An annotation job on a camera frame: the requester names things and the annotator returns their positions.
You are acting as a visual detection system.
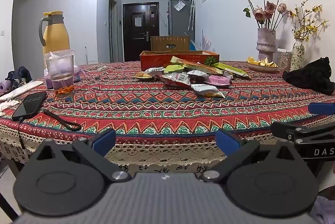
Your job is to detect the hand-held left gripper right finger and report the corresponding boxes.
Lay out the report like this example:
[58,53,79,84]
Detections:
[200,128,305,183]

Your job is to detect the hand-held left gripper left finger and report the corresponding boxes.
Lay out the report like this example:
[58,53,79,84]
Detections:
[27,129,132,183]

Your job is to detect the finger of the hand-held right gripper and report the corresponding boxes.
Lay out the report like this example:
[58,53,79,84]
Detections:
[271,121,335,144]
[308,101,335,115]

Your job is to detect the white orange-print snack packet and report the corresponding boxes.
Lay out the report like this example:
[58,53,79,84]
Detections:
[134,71,154,80]
[191,83,226,98]

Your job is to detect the long green snack packet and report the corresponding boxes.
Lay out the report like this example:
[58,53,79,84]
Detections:
[213,62,251,80]
[164,64,186,74]

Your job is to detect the silver striped snack packet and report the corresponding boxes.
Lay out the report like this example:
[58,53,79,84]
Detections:
[157,72,192,90]

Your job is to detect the large yellow orange-print packet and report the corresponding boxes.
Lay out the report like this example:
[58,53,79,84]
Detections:
[170,56,226,75]

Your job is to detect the red cardboard box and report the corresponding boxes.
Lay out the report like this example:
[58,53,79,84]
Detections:
[140,50,220,71]

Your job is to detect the black cloth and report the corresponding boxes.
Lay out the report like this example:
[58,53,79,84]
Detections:
[283,57,335,95]

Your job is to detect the floral ceramic vase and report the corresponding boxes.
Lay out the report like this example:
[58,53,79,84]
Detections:
[290,39,305,72]

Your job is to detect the person's lilac clothing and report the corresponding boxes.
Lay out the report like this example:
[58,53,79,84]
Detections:
[311,194,335,224]

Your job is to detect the glass jar white lid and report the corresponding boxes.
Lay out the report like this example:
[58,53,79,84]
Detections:
[277,48,292,73]

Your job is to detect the shallow round dish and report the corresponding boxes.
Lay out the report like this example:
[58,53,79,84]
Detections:
[246,60,279,73]

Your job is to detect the purple tissue pack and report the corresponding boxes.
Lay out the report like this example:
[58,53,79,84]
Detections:
[43,49,85,89]

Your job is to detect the glass cup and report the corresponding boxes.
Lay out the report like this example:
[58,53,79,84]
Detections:
[46,55,75,97]

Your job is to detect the yellow flower branches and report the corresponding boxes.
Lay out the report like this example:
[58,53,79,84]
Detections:
[288,0,329,42]

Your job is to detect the black smartphone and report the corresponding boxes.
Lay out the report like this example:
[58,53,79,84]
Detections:
[12,91,48,121]

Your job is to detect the pink textured vase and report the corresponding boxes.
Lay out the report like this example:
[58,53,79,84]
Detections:
[256,28,277,62]

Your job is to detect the long white paper bundle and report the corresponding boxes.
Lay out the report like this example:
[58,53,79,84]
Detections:
[0,81,44,102]

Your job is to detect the crumpled white tissue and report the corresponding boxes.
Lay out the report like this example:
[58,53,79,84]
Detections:
[0,100,20,118]

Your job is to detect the dark blue jacket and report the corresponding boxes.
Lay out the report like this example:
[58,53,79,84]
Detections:
[5,66,33,89]

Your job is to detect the dark entrance door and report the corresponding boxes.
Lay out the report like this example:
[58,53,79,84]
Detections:
[123,2,160,62]

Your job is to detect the dried pink roses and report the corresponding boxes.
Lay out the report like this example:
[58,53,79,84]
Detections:
[235,0,294,30]

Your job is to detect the purple yoga mat roll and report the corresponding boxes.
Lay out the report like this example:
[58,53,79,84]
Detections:
[0,81,13,93]

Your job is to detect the wooden chair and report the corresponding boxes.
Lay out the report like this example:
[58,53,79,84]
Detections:
[150,36,190,52]

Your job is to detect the yellow thermos jug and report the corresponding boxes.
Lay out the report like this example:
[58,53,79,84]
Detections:
[39,11,71,55]

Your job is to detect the grey refrigerator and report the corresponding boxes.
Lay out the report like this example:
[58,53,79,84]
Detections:
[167,0,196,42]

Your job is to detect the folded hanging umbrella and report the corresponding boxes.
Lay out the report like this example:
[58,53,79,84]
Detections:
[188,0,196,31]

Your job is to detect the black wrist strap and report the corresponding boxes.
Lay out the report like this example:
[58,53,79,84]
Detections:
[43,109,82,131]

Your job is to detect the white cable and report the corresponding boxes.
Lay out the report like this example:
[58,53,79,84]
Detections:
[84,63,107,73]

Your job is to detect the lilac wall decoration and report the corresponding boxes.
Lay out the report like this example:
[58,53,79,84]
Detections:
[201,30,211,50]

